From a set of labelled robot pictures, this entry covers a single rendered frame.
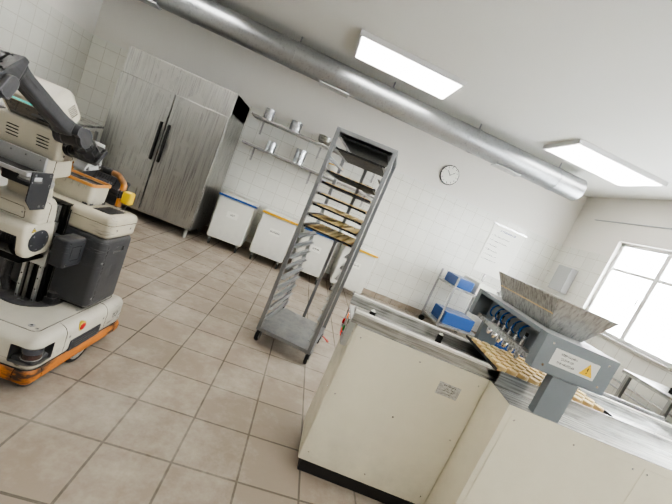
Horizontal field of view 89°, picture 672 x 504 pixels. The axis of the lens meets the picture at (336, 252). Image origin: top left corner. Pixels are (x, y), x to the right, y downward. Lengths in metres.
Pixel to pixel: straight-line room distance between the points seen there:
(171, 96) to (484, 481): 4.92
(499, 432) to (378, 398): 0.53
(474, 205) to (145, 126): 5.02
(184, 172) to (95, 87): 2.17
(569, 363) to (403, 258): 4.48
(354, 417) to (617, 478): 1.15
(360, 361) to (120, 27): 5.96
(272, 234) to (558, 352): 4.08
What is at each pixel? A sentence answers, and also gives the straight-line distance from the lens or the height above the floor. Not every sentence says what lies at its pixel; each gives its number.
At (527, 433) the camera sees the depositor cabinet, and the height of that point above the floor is 0.75.
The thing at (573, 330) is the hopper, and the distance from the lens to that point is 1.86.
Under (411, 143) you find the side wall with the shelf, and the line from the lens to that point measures 5.91.
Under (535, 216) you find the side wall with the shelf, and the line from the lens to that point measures 6.82.
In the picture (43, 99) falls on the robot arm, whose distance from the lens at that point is 1.55.
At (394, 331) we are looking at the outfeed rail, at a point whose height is 0.88.
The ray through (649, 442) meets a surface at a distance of 2.36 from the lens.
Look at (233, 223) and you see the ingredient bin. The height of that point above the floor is 0.42.
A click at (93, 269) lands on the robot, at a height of 0.52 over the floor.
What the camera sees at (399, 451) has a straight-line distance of 1.99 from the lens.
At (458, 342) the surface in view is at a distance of 2.10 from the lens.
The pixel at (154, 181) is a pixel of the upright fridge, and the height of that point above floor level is 0.60.
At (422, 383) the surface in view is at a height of 0.70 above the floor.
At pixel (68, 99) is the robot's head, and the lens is 1.86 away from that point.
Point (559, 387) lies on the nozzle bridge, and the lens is 1.79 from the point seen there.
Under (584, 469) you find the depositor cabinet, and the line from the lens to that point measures 2.05.
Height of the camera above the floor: 1.35
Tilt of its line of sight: 9 degrees down
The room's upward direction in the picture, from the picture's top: 23 degrees clockwise
